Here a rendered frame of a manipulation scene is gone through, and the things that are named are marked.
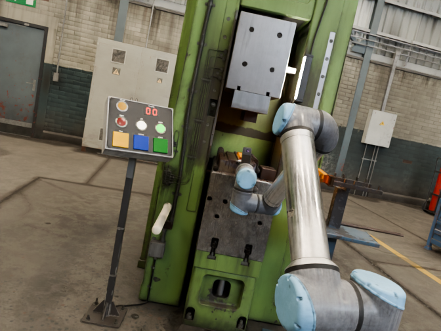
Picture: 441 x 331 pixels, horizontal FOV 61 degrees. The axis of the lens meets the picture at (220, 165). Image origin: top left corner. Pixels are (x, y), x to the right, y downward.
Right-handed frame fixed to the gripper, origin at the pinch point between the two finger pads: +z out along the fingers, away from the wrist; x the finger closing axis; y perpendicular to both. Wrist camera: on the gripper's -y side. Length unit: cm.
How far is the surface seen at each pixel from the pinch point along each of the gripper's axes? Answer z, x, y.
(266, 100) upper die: 4.8, 5.5, -33.8
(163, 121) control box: -5.7, -45.8, -12.6
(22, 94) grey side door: 539, -400, 47
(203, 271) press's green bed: -5, -9, 65
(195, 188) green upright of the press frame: 16.2, -22.8, 24.9
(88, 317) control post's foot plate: -18, -64, 98
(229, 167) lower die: 2.9, -6.7, 5.5
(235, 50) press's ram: 5, -16, -56
